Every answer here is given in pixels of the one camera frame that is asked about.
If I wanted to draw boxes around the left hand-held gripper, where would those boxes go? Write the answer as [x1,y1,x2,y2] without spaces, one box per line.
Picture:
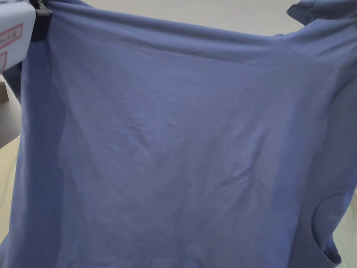
[0,0,54,74]

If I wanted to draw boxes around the blue shirt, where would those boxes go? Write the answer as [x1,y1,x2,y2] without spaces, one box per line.
[0,0,357,268]

